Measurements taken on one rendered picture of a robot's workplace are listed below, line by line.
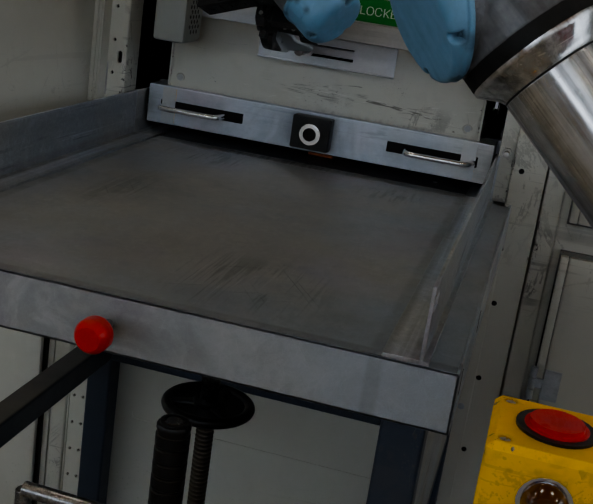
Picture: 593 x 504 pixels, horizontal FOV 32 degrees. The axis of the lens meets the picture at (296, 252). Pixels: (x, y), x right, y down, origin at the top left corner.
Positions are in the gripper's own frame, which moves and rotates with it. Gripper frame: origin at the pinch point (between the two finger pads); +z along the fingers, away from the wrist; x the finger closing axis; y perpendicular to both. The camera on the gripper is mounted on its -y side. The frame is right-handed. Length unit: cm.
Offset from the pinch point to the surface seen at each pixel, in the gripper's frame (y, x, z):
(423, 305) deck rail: 31, -41, -37
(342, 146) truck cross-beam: 10.1, -10.4, 10.7
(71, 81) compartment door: -31.3, -10.5, 2.8
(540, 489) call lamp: 42, -57, -72
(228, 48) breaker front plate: -9.8, 0.3, 6.2
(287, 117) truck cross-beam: 1.1, -7.9, 9.3
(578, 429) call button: 44, -53, -70
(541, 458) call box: 42, -55, -72
